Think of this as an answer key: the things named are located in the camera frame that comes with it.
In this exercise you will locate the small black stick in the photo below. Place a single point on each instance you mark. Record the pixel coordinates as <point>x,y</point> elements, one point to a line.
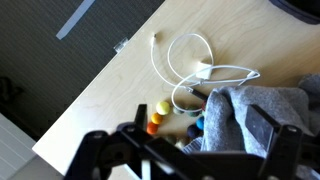
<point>200,94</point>

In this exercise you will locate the white cabinet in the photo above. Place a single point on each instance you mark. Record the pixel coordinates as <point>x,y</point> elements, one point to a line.
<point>13,153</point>

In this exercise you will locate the grey tape strip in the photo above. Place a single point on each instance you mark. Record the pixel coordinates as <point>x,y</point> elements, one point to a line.
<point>75,19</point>

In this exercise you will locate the white charger plug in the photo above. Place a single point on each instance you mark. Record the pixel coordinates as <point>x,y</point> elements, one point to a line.
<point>204,70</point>

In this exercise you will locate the grey knitted cardigan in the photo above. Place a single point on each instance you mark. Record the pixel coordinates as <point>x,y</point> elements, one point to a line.
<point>230,116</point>

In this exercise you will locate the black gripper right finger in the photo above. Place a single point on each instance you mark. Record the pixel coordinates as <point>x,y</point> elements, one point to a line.
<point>263,128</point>

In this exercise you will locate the clear plastic clip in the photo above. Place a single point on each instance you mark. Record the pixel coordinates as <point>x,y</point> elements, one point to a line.
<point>120,45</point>

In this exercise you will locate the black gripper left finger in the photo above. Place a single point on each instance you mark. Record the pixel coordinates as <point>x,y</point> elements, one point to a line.
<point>141,116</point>

